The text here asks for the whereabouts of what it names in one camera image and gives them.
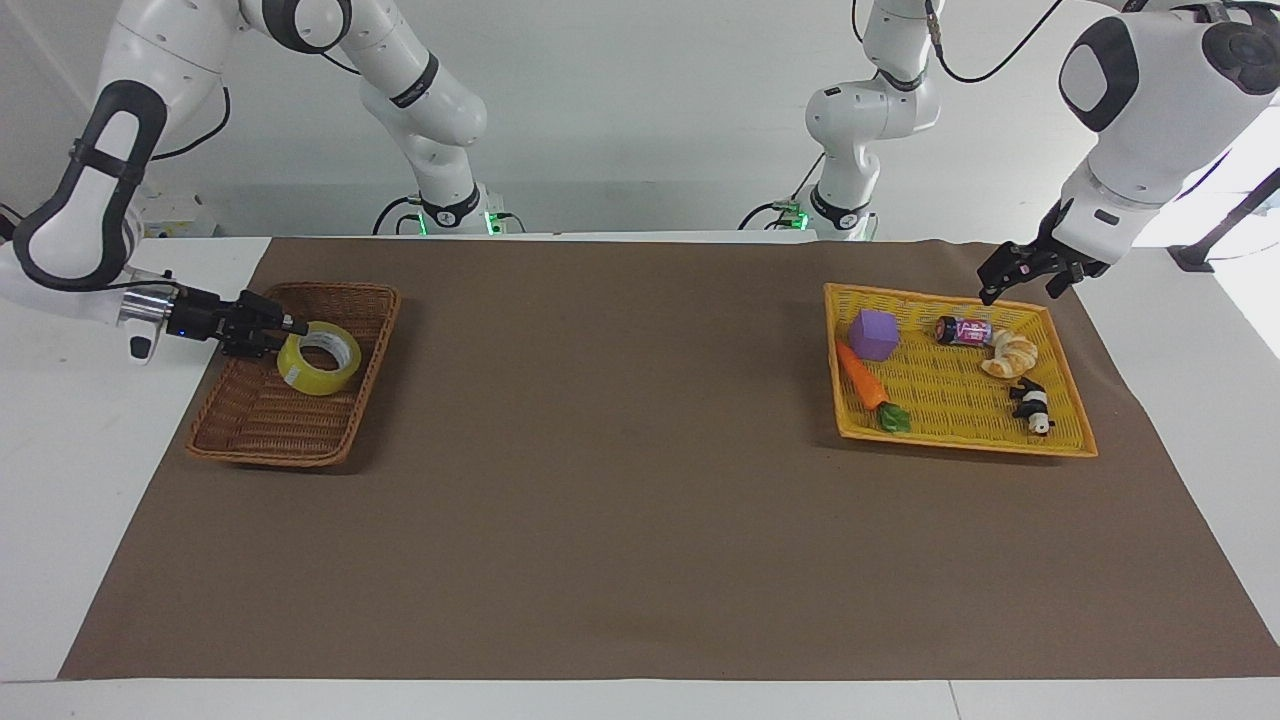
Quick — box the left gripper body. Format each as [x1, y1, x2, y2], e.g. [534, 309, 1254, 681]
[1030, 200, 1111, 277]

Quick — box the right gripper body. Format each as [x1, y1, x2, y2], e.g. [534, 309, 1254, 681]
[165, 286, 241, 344]

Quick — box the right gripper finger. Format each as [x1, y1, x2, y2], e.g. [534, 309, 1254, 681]
[222, 326, 288, 360]
[238, 292, 310, 334]

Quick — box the yellow tape roll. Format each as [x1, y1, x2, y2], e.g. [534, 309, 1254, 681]
[277, 321, 363, 397]

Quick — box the brown wicker basket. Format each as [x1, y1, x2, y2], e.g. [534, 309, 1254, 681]
[185, 281, 402, 469]

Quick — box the yellow woven basket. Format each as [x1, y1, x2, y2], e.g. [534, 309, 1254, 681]
[822, 282, 1099, 459]

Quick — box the small dark can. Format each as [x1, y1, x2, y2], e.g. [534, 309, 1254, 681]
[935, 315, 1007, 350]

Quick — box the toy croissant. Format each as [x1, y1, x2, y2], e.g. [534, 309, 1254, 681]
[980, 332, 1040, 380]

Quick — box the white box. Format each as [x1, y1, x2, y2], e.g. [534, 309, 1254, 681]
[136, 193, 219, 239]

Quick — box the toy panda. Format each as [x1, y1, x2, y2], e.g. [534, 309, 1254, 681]
[1009, 377, 1056, 438]

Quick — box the purple cube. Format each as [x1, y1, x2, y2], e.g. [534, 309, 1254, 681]
[849, 309, 901, 362]

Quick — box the black stand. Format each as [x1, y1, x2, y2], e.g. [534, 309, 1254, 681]
[1168, 166, 1280, 273]

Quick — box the orange toy carrot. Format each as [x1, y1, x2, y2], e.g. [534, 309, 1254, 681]
[835, 341, 913, 435]

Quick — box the black cable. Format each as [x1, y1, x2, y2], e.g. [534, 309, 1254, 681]
[924, 0, 1067, 85]
[372, 194, 425, 237]
[738, 150, 827, 232]
[150, 86, 233, 162]

